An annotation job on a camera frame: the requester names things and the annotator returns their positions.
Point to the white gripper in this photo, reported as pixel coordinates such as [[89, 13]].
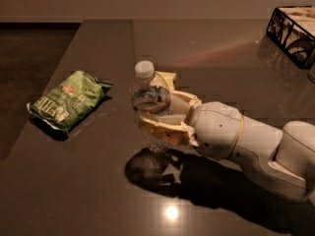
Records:
[[217, 128]]

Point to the green chip bag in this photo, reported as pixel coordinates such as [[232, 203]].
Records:
[[70, 102]]

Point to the yellow sponge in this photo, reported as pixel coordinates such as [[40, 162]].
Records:
[[167, 79]]

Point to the black wire basket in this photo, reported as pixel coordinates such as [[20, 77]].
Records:
[[292, 29]]

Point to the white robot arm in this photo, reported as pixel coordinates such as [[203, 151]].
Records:
[[281, 161]]

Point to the clear plastic water bottle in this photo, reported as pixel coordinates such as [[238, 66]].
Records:
[[149, 92]]

